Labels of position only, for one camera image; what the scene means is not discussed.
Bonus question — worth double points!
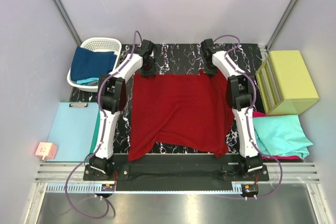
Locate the red t-shirt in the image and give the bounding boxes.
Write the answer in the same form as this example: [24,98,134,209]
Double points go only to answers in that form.
[128,70,234,161]

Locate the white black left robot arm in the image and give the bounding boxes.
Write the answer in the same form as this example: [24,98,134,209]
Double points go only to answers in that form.
[89,40,156,180]

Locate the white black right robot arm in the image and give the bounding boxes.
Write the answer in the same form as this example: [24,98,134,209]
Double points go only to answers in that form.
[201,38,263,180]

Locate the white plastic laundry basket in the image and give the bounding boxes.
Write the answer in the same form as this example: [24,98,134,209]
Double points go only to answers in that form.
[67,37,121,92]

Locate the light blue t-shirt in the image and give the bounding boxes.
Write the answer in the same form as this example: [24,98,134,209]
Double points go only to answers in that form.
[76,78,104,87]

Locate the navy blue t-shirt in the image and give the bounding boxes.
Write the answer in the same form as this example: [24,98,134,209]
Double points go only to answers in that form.
[70,47,117,81]

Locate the folded magenta t-shirt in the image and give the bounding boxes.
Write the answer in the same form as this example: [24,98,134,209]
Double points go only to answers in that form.
[253,111,301,161]

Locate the yellow drawer box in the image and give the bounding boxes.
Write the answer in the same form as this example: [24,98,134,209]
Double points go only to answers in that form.
[256,50,319,116]

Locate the green clipboard with paper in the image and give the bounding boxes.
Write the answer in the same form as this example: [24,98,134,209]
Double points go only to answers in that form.
[47,102,99,162]

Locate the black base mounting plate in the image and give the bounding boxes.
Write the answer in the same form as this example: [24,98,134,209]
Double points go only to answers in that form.
[83,154,269,193]

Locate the folded turquoise t-shirt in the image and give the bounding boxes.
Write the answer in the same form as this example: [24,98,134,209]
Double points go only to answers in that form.
[253,115,313,159]

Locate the pink sponge block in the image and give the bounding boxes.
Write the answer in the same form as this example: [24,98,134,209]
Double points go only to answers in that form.
[35,142,58,160]

